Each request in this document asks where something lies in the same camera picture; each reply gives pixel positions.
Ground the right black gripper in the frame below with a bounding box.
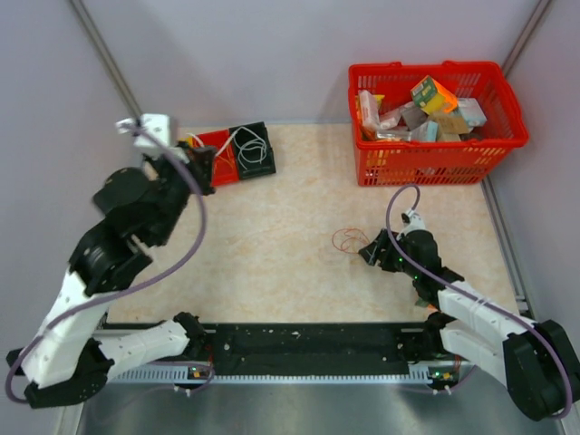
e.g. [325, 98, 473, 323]
[359, 228, 421, 279]

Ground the white cable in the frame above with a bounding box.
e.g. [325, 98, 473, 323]
[185, 131, 239, 160]
[233, 126, 268, 171]

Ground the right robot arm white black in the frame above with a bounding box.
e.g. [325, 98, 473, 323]
[358, 229, 579, 421]

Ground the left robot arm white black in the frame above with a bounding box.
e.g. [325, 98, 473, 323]
[6, 156, 206, 409]

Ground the red plastic bin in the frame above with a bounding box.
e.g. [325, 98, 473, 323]
[188, 130, 240, 188]

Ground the black plastic bin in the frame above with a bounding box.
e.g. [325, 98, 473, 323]
[229, 121, 276, 180]

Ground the green orange carton on table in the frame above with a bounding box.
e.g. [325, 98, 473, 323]
[415, 298, 439, 311]

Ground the red shopping basket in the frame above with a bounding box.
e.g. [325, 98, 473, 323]
[348, 61, 529, 187]

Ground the pink white packet in basket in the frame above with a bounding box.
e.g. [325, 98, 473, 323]
[358, 90, 380, 131]

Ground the brown cardboard box in basket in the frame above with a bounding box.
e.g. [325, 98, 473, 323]
[428, 111, 472, 142]

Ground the green yellow carton in basket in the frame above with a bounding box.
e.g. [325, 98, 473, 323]
[411, 75, 458, 115]

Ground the light blue box in basket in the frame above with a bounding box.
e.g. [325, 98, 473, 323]
[457, 98, 488, 129]

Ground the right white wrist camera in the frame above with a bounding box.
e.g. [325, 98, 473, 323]
[401, 209, 426, 235]

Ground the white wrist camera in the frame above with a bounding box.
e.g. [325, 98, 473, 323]
[115, 113, 175, 158]
[401, 209, 426, 235]

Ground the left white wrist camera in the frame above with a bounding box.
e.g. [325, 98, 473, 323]
[115, 113, 175, 158]

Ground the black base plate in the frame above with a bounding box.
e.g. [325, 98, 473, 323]
[198, 322, 459, 377]

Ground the grey slotted cable duct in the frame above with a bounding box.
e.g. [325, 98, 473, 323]
[110, 365, 458, 385]

